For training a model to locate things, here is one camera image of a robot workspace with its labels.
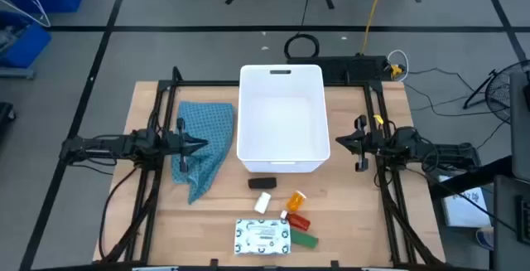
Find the black desk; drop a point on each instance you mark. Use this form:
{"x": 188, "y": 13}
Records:
{"x": 509, "y": 221}

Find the teal patterned cloth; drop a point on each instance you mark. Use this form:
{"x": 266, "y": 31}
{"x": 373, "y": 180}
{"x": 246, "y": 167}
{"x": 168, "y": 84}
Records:
{"x": 211, "y": 122}

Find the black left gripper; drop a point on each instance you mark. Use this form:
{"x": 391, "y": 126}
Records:
{"x": 182, "y": 144}

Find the yellow plug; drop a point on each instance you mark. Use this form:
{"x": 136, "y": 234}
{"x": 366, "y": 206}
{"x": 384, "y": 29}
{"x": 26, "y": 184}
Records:
{"x": 396, "y": 70}

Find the black floor fan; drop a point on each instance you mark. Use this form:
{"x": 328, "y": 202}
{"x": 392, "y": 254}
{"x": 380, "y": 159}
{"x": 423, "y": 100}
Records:
{"x": 499, "y": 90}

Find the green bandage roll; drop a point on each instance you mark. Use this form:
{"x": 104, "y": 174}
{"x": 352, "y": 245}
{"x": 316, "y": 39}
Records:
{"x": 304, "y": 239}

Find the yellow tag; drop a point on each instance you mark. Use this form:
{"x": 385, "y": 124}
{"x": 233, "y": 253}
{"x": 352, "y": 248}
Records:
{"x": 378, "y": 119}

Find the orange pill bottle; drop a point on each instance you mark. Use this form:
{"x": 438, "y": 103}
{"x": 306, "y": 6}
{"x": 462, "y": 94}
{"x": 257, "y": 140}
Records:
{"x": 296, "y": 201}

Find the black aluminium table frame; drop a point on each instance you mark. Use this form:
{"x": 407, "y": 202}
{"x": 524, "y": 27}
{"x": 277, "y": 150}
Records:
{"x": 198, "y": 83}

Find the white plastic bin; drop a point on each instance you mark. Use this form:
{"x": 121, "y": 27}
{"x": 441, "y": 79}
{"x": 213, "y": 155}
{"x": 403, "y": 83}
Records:
{"x": 283, "y": 117}

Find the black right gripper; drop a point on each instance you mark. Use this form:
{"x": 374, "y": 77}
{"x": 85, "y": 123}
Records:
{"x": 370, "y": 143}

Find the white patterned wipes pack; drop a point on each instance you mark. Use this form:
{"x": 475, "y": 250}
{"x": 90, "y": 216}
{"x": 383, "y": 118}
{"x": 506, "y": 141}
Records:
{"x": 262, "y": 236}

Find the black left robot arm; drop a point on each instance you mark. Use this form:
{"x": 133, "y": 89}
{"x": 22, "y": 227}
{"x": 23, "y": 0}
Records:
{"x": 103, "y": 144}

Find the white pill bottle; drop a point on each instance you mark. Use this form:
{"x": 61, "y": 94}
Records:
{"x": 262, "y": 202}

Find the grey monitor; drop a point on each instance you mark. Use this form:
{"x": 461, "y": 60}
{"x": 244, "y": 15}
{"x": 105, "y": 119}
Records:
{"x": 519, "y": 130}

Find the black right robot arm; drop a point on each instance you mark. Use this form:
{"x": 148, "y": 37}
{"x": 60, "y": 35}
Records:
{"x": 447, "y": 151}

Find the black keyboard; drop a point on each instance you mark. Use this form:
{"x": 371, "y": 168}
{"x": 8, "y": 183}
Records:
{"x": 524, "y": 221}

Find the person's shoe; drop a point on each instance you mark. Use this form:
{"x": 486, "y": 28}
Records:
{"x": 485, "y": 238}

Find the black object at floor edge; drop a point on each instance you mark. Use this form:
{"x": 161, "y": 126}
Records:
{"x": 5, "y": 115}

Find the red bottle with white cap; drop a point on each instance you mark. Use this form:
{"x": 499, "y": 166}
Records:
{"x": 298, "y": 221}

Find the white printed box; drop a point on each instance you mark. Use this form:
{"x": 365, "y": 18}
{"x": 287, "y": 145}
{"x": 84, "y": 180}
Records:
{"x": 463, "y": 209}

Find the small black block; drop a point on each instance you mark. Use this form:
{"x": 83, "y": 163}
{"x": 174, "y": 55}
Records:
{"x": 262, "y": 183}

